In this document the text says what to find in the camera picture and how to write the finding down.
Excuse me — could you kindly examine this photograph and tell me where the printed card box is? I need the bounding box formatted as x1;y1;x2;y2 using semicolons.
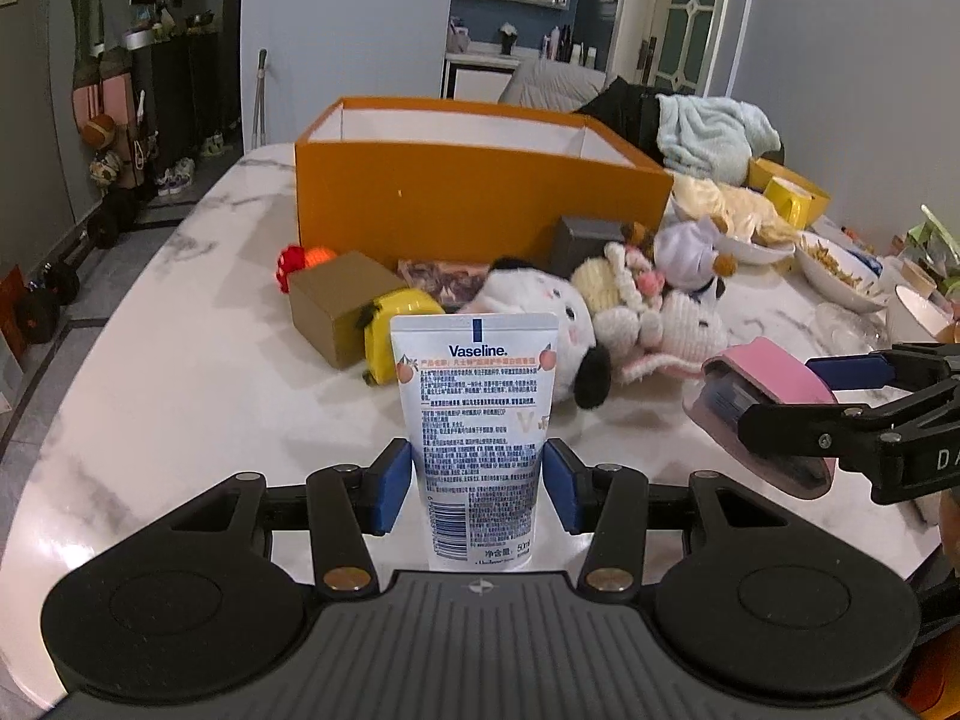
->
397;260;488;312

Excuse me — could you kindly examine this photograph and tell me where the brown cardboard small box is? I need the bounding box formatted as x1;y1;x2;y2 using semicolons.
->
288;252;405;369

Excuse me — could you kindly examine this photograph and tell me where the white cabinet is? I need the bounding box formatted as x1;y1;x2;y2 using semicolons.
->
439;52;521;103

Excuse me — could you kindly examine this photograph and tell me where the crochet sheep doll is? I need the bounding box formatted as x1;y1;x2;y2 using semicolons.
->
569;241;729;385

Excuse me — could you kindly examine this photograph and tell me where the basketball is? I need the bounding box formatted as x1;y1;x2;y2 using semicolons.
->
80;114;117;151

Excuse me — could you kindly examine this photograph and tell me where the pink case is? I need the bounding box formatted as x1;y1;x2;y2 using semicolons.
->
683;338;836;499

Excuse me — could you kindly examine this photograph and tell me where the white panda plush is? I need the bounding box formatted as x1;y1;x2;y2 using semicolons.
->
455;257;616;412

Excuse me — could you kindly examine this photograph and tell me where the broom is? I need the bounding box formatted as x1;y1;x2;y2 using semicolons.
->
252;49;268;148

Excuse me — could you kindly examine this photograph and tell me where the black jacket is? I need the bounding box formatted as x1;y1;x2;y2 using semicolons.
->
578;76;664;166

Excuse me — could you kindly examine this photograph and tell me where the light blue towel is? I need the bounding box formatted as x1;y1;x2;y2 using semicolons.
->
656;94;782;185

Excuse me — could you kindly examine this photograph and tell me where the white Vaseline tube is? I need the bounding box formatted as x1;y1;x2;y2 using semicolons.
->
391;312;558;571

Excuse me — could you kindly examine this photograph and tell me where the orange crochet ball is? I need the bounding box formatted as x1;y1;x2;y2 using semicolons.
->
275;244;337;294

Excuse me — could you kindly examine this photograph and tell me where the white bowl with cloth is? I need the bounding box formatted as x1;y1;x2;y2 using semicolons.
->
672;172;799;266

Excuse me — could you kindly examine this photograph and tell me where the yellow toy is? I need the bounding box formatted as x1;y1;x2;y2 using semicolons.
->
355;286;448;387

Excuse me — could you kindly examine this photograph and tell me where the sailor dog plush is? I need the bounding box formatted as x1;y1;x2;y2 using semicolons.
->
622;216;737;305

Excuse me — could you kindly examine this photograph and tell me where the white bowl with snacks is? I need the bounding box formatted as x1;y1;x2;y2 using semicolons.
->
796;232;887;314

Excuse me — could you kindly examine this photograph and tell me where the grey padded jacket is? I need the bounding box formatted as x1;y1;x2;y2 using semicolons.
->
498;59;607;112

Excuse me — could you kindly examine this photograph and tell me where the black dumbbell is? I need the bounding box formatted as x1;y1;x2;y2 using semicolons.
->
13;262;80;344

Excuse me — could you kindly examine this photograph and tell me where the orange cardboard box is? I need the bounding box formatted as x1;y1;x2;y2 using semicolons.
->
295;98;674;266

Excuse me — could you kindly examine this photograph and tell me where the dark grey small box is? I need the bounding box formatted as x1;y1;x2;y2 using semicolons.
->
548;216;623;280

